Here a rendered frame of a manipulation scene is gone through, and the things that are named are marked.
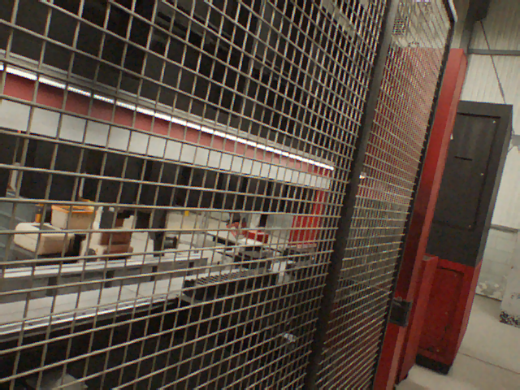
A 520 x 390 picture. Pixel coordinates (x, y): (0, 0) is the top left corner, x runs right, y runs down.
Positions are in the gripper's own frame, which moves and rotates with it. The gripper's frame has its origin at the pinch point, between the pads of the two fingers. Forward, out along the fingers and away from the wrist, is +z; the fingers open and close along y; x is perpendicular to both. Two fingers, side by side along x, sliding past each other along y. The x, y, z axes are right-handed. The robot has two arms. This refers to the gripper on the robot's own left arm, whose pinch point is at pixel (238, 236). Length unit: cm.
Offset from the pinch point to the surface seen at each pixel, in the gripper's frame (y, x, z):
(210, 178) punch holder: -54, -27, -18
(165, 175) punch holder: -79, -26, -16
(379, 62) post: -99, -108, -14
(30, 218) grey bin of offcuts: 36, 229, -68
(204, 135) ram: -62, -34, -31
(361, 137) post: -100, -100, 0
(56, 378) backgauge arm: -134, -38, 35
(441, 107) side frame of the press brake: 84, -103, -53
